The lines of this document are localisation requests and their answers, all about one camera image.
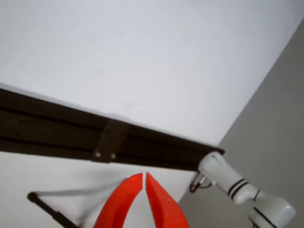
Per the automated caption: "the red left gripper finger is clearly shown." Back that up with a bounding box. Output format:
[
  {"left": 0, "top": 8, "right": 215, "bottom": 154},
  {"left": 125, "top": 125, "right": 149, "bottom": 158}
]
[{"left": 94, "top": 173, "right": 144, "bottom": 228}]

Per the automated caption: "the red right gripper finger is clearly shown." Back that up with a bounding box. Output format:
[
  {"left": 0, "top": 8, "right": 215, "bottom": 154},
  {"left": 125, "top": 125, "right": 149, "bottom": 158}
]
[{"left": 145, "top": 171, "right": 190, "bottom": 228}]

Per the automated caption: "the black rod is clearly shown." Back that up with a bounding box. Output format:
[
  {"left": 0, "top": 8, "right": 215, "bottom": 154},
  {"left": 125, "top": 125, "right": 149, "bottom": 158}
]
[{"left": 27, "top": 191, "right": 79, "bottom": 228}]

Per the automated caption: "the black mounting plate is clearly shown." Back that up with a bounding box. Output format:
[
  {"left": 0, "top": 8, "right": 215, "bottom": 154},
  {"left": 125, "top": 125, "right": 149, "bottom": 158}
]
[{"left": 91, "top": 119, "right": 131, "bottom": 163}]

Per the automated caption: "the black wire loop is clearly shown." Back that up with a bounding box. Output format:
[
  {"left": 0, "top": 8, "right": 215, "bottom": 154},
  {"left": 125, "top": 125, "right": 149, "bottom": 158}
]
[{"left": 189, "top": 172, "right": 212, "bottom": 193}]

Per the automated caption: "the black aluminium rail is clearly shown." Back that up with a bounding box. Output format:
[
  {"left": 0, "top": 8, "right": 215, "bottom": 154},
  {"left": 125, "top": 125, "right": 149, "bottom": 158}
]
[{"left": 0, "top": 87, "right": 226, "bottom": 172}]

